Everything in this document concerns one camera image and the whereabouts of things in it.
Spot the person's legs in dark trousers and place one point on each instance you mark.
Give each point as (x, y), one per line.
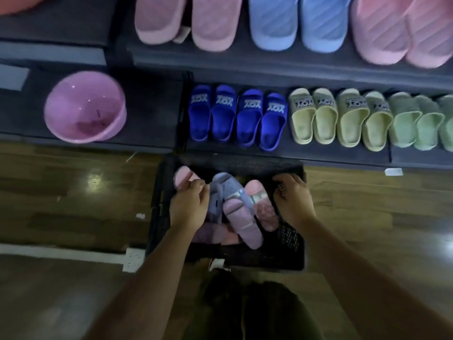
(254, 311)

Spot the white crate tag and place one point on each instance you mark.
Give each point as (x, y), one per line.
(217, 264)

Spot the person's left hand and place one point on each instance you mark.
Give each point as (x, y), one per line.
(187, 208)

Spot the person's left forearm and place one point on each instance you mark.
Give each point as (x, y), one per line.
(148, 286)

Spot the pale green slipper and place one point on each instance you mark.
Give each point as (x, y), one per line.
(446, 123)
(403, 120)
(428, 125)

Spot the dark slipper shelving unit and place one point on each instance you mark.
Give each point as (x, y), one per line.
(283, 69)

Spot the person's right fingers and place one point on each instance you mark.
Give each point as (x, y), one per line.
(288, 180)

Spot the black plastic mesh crate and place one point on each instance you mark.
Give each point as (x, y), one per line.
(230, 161)

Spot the person's right hand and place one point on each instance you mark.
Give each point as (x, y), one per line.
(297, 205)

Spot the large mauve quilted slipper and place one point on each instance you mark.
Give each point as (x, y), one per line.
(216, 21)
(159, 17)

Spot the paper slipper tag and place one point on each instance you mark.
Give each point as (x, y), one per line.
(182, 34)

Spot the person's right forearm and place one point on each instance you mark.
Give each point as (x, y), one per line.
(364, 279)

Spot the large light blue slipper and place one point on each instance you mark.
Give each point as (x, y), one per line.
(325, 22)
(274, 21)

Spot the lavender slipper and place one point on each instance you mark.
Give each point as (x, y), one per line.
(235, 192)
(215, 205)

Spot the pink plastic basin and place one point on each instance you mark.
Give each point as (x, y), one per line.
(85, 109)

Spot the white shelf label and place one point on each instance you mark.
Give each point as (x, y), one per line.
(393, 172)

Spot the light pink slipper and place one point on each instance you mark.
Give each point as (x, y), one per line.
(184, 174)

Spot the beige slipper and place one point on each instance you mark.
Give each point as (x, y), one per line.
(302, 120)
(351, 122)
(377, 127)
(325, 120)

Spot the large pink ribbed slipper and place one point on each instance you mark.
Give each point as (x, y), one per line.
(382, 28)
(433, 35)

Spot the small white paper scrap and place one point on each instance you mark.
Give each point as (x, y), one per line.
(140, 216)

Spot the dark basin shelving unit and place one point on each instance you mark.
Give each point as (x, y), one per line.
(152, 113)

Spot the speckled pink slipper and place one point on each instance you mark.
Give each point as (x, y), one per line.
(264, 212)

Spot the grey shelf label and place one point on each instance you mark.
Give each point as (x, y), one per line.
(12, 77)

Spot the red plastic basin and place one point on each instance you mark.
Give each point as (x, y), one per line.
(17, 3)

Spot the royal blue slipper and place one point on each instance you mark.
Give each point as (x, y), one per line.
(199, 116)
(272, 127)
(248, 122)
(223, 118)

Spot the person's left thumb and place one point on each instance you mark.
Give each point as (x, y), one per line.
(205, 194)

